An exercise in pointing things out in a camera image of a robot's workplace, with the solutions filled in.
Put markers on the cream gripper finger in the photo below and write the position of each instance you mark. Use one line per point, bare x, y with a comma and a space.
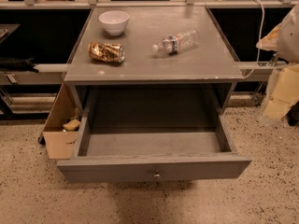
282, 92

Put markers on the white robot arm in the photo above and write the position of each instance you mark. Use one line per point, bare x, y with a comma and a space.
284, 39

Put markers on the brass drawer knob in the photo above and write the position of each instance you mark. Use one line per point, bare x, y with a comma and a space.
156, 175

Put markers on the open grey top drawer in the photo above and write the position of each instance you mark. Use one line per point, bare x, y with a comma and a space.
127, 134

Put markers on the clear plastic water bottle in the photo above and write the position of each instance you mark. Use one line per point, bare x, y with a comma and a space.
176, 42

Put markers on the white ceramic bowl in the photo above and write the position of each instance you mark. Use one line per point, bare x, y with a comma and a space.
114, 22

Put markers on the yellow sponge in box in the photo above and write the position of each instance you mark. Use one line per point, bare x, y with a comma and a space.
71, 125

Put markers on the cardboard box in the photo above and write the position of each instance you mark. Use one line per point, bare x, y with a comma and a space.
60, 143

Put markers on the black cloth on shelf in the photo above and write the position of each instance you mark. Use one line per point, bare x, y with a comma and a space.
17, 64

